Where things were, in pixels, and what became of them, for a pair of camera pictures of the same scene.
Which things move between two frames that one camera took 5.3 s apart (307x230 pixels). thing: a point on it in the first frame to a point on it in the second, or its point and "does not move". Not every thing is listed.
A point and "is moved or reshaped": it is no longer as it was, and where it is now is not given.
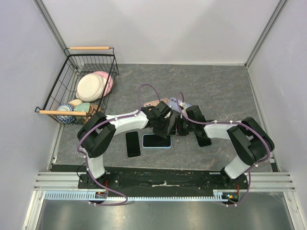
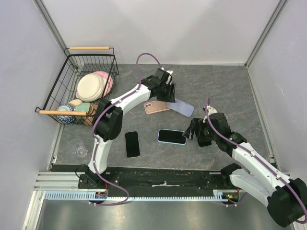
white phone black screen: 133,147 does not move
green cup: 83,107 does not move
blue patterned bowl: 66,119 does not move
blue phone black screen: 156,141 is moved or reshaped
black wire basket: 82,88 does not move
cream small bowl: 75,102 does not move
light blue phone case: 155,147 to 171,143
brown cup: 94,108 does not move
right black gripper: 176,130 to 197,123
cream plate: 91,87 does not move
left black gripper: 163,132 to 170,97
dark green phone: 203,140 does not move
